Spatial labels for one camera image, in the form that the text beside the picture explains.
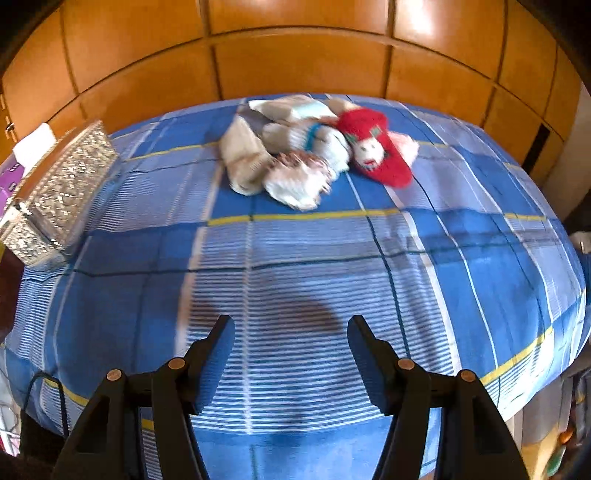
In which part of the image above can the gold embossed tissue box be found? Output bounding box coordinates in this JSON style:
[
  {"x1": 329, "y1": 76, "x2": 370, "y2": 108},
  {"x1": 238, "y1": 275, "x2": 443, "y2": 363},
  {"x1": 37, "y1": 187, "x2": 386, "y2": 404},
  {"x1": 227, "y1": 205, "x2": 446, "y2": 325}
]
[{"x1": 0, "y1": 119, "x2": 119, "y2": 269}]

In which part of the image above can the blue plaid bedsheet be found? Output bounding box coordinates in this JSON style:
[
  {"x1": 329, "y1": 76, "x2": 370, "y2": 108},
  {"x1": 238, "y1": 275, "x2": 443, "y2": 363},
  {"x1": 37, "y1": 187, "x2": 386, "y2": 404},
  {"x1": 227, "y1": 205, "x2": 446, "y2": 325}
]
[{"x1": 0, "y1": 94, "x2": 588, "y2": 480}]

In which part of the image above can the white tissue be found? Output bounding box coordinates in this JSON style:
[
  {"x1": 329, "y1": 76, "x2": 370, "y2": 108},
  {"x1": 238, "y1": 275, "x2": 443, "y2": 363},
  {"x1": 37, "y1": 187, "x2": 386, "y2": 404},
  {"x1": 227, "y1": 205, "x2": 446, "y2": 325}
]
[{"x1": 12, "y1": 123, "x2": 57, "y2": 163}]

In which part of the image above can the beige sock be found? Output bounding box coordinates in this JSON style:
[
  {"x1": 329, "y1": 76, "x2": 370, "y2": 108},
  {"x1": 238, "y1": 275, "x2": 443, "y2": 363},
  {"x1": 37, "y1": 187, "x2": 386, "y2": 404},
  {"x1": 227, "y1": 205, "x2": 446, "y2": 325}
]
[{"x1": 220, "y1": 114, "x2": 274, "y2": 195}]

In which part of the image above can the white grey sock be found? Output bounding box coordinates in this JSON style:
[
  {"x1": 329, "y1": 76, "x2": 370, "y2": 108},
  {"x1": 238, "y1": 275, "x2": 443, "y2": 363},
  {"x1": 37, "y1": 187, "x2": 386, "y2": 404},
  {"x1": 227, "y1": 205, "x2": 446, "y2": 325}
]
[{"x1": 248, "y1": 94, "x2": 343, "y2": 126}]

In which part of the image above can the black cable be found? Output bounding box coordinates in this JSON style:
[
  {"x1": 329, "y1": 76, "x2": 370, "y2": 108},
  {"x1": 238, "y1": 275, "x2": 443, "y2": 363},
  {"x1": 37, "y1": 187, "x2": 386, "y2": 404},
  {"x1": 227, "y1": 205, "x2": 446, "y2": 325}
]
[{"x1": 20, "y1": 370, "x2": 71, "y2": 440}]

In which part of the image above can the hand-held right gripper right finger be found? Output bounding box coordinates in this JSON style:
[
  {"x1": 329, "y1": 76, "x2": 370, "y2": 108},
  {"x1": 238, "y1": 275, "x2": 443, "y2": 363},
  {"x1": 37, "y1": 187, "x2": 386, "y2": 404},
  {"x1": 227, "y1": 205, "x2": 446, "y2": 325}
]
[{"x1": 347, "y1": 315, "x2": 532, "y2": 480}]

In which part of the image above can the white fluffy sock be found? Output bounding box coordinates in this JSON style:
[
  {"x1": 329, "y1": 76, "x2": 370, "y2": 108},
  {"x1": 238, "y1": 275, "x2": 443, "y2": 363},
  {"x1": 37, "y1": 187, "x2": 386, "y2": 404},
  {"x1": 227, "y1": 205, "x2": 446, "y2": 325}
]
[{"x1": 264, "y1": 165, "x2": 334, "y2": 210}]

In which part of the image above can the wooden wardrobe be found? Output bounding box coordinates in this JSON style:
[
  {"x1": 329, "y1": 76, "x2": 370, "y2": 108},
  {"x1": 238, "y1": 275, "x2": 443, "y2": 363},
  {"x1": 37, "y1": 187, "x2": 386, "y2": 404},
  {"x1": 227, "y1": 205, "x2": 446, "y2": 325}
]
[{"x1": 0, "y1": 0, "x2": 591, "y2": 186}]

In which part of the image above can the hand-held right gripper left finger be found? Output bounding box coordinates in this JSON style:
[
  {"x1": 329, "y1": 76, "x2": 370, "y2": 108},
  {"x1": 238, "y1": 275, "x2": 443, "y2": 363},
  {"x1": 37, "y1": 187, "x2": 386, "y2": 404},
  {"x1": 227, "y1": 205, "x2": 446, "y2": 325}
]
[{"x1": 55, "y1": 315, "x2": 236, "y2": 480}]

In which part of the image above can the red fuzzy sock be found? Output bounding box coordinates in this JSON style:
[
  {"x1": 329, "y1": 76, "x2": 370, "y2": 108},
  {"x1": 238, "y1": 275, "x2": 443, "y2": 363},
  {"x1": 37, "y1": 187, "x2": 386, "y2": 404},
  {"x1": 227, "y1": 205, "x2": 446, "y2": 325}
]
[{"x1": 334, "y1": 106, "x2": 421, "y2": 188}]

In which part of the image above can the purple carton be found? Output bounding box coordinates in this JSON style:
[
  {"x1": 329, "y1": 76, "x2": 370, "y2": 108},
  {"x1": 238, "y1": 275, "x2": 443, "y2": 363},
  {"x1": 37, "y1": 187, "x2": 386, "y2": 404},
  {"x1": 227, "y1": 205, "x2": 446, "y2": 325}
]
[{"x1": 0, "y1": 158, "x2": 25, "y2": 219}]

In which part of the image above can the white sock with blue band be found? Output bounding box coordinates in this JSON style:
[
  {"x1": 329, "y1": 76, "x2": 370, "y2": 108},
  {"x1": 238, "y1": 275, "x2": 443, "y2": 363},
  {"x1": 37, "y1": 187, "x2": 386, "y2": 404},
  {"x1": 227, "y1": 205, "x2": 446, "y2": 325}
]
[{"x1": 262, "y1": 120, "x2": 352, "y2": 175}]

